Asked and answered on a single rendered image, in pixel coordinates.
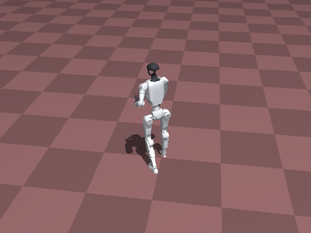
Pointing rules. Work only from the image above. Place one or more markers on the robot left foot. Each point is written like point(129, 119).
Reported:
point(155, 170)

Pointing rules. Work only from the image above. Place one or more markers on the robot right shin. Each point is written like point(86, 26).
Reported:
point(164, 144)

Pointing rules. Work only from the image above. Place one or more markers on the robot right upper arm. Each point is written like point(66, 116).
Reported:
point(165, 84)

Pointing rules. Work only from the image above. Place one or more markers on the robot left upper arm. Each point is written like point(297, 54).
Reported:
point(142, 88)

